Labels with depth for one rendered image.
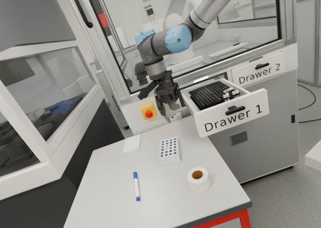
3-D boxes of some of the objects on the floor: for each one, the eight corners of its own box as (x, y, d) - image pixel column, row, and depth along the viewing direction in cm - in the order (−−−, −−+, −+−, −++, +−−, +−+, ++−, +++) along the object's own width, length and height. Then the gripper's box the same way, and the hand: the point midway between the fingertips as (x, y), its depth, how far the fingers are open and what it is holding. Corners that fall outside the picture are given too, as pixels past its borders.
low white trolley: (272, 311, 80) (251, 200, 50) (142, 354, 82) (46, 271, 52) (219, 200, 133) (192, 114, 103) (140, 227, 135) (92, 150, 105)
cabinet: (302, 169, 133) (300, 67, 102) (171, 214, 136) (130, 129, 104) (237, 115, 221) (225, 51, 189) (158, 143, 223) (133, 85, 192)
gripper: (164, 76, 61) (181, 127, 69) (174, 65, 70) (188, 112, 78) (143, 80, 65) (162, 128, 73) (155, 70, 74) (171, 114, 82)
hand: (168, 118), depth 76 cm, fingers open, 3 cm apart
